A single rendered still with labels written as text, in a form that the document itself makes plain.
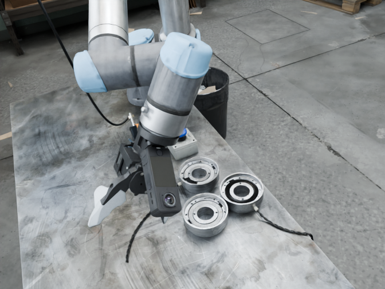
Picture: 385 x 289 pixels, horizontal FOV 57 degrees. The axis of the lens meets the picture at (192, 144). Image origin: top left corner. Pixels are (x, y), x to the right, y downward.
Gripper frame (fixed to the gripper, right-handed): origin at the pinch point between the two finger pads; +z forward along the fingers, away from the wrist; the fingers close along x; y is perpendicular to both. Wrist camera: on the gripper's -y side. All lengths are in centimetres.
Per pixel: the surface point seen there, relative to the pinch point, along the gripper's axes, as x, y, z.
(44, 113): 2, 78, 16
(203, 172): -27.4, 18.6, -1.1
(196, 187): -22.6, 13.2, -0.1
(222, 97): -98, 110, 6
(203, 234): -19.1, 0.9, 3.7
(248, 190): -32.6, 6.6, -4.2
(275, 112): -158, 122, 13
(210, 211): -23.5, 6.2, 1.9
